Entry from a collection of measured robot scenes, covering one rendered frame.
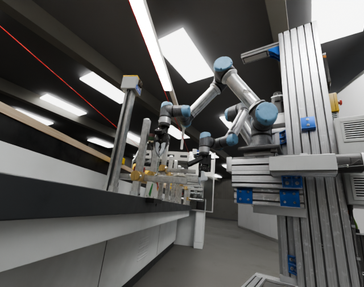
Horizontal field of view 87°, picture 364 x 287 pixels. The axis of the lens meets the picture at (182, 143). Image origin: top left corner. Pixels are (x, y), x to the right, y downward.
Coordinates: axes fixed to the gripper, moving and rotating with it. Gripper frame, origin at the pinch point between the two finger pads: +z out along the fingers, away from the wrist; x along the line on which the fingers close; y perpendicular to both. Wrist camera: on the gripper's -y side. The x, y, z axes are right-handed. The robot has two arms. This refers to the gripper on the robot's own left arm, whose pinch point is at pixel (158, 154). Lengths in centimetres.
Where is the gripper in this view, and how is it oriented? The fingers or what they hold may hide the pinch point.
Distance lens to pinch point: 113.6
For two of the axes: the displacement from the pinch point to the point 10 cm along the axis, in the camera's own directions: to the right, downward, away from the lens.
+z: -1.0, 9.5, -3.1
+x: -9.8, -0.5, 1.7
